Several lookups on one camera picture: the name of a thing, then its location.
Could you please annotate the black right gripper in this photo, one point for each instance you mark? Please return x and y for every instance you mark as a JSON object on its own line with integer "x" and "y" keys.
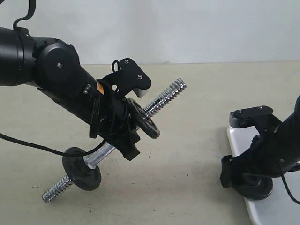
{"x": 268, "y": 156}

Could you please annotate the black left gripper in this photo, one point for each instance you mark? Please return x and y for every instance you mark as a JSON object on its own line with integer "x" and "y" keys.
{"x": 110, "y": 118}

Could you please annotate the black weight plate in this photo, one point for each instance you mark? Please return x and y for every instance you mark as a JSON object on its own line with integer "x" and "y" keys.
{"x": 81, "y": 175}
{"x": 253, "y": 187}

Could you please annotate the chrome threaded dumbbell bar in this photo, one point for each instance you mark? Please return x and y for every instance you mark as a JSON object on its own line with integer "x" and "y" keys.
{"x": 92, "y": 160}

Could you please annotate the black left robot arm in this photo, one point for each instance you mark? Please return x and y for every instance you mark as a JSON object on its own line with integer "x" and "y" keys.
{"x": 53, "y": 67}

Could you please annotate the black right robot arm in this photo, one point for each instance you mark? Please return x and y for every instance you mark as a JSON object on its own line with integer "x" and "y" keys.
{"x": 292, "y": 123}

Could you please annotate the black weight plate far end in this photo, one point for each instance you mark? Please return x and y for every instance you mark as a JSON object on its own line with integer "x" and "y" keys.
{"x": 140, "y": 118}

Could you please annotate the white rectangular tray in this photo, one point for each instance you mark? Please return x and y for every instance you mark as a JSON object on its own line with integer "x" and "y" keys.
{"x": 278, "y": 208}

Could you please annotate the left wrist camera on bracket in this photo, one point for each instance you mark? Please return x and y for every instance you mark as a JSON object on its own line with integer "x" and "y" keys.
{"x": 128, "y": 76}

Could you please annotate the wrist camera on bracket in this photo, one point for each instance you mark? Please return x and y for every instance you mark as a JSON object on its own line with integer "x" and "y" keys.
{"x": 128, "y": 76}
{"x": 261, "y": 117}

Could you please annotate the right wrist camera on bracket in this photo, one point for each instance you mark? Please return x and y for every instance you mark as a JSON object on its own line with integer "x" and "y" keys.
{"x": 261, "y": 117}

